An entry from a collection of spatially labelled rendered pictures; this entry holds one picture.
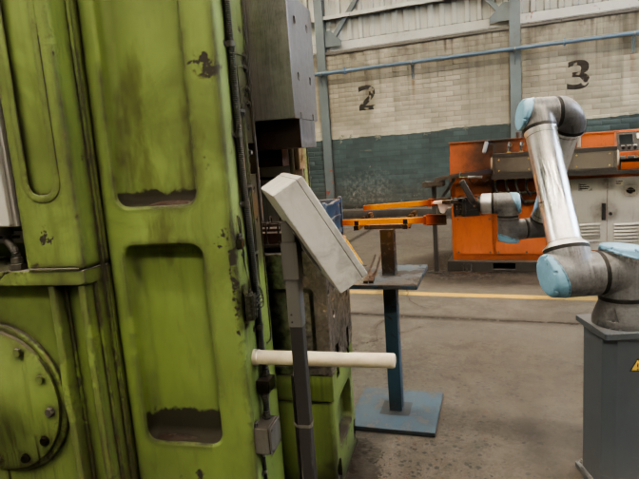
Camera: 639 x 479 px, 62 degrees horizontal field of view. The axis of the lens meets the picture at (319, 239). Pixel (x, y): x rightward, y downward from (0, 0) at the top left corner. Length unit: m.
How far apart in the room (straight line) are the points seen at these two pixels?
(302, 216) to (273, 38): 0.79
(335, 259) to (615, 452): 1.31
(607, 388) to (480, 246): 3.48
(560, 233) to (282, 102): 1.02
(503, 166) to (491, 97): 4.31
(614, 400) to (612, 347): 0.18
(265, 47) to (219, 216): 0.58
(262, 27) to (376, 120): 7.93
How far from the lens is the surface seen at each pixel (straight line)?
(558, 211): 2.00
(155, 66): 1.77
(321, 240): 1.23
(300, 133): 1.84
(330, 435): 2.07
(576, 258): 1.94
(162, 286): 1.82
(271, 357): 1.72
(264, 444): 1.82
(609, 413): 2.14
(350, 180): 9.88
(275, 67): 1.83
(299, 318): 1.42
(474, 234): 5.42
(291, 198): 1.20
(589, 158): 5.20
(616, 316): 2.04
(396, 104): 9.64
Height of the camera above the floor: 1.25
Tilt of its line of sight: 9 degrees down
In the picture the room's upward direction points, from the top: 4 degrees counter-clockwise
